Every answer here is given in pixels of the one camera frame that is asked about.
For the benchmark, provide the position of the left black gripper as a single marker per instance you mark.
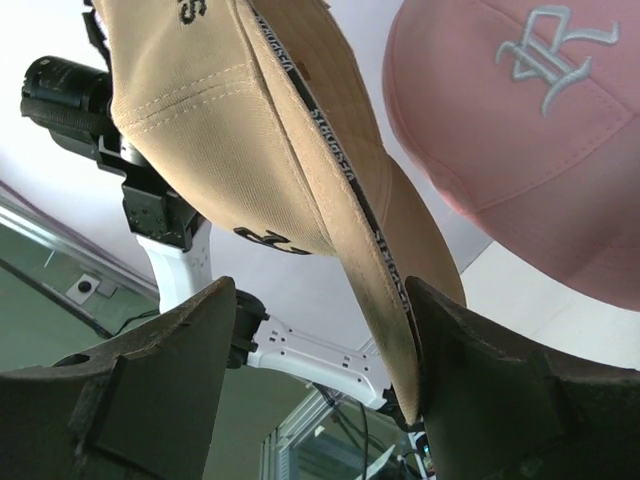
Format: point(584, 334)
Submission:
point(95, 34)

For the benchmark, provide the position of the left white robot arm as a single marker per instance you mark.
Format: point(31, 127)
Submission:
point(74, 103)

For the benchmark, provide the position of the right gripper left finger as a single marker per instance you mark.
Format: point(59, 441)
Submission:
point(142, 405)

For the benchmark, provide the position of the beige cap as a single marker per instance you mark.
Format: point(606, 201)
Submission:
point(255, 112)

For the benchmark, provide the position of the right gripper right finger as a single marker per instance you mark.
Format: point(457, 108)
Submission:
point(497, 405)

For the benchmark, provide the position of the pink baseball cap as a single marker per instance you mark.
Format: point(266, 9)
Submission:
point(525, 117)

